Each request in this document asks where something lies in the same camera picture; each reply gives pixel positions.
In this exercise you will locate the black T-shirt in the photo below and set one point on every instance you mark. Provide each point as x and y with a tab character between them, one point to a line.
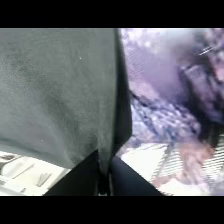
56	93

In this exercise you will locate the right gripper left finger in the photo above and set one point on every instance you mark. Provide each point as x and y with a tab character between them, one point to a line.
81	180

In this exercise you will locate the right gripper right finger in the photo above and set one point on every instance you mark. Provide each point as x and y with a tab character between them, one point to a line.
128	181

